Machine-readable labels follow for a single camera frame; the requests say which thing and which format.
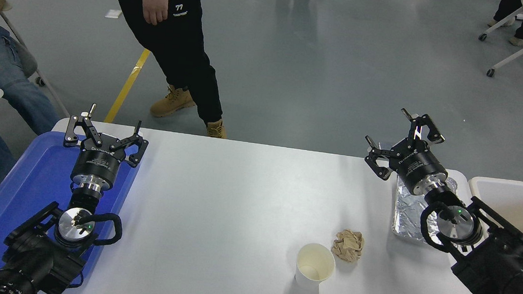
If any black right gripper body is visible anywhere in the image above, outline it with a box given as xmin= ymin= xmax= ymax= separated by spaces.
xmin=391 ymin=139 xmax=452 ymax=198

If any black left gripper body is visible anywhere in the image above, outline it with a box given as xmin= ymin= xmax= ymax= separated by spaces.
xmin=70 ymin=143 xmax=125 ymax=190

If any white paper cup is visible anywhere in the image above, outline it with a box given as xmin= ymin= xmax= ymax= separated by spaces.
xmin=293 ymin=242 xmax=338 ymax=294

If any person's left hand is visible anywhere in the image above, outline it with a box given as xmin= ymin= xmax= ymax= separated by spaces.
xmin=140 ymin=0 xmax=170 ymax=27

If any silver foil tray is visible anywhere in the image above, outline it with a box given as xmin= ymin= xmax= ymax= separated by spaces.
xmin=390 ymin=171 xmax=461 ymax=247

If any blue plastic tray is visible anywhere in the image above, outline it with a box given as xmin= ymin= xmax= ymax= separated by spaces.
xmin=0 ymin=126 xmax=143 ymax=292

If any grey chair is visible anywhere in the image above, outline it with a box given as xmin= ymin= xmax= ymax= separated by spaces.
xmin=0 ymin=10 xmax=80 ymax=119

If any crumpled tan paper ball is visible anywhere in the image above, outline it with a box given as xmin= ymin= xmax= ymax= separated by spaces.
xmin=330 ymin=228 xmax=366 ymax=264

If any standing person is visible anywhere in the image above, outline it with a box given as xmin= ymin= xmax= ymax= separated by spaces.
xmin=76 ymin=0 xmax=239 ymax=140

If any person on white chair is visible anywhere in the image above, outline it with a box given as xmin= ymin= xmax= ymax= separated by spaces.
xmin=486 ymin=0 xmax=523 ymax=47

